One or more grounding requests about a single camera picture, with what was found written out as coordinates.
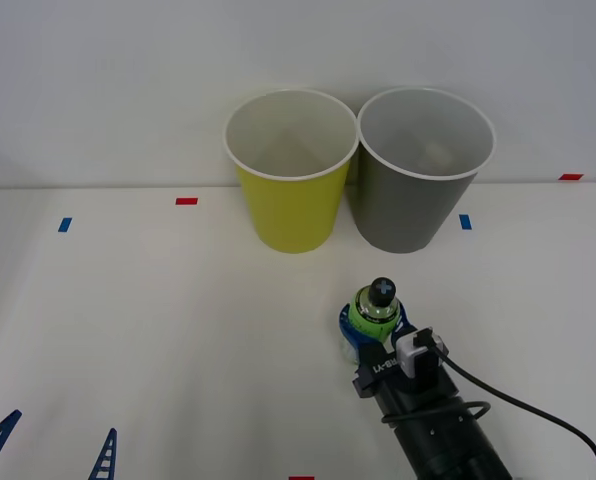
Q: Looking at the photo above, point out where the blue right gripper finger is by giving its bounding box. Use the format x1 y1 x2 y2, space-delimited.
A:
388 301 413 346

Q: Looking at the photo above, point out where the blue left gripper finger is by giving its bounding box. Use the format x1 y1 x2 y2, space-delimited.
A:
87 427 118 480
337 301 387 370

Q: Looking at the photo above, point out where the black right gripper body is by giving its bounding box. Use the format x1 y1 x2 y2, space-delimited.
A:
351 348 462 416

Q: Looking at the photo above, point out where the green bottle with black cap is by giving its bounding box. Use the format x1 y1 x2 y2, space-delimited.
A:
338 277 403 366

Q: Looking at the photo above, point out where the grey plastic bin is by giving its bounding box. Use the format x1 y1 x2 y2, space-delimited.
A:
350 87 497 255

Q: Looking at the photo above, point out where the yellow-green plastic bin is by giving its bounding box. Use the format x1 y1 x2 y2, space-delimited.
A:
222 88 360 255

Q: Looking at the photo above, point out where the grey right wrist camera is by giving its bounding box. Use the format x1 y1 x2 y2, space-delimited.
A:
395 327 452 381

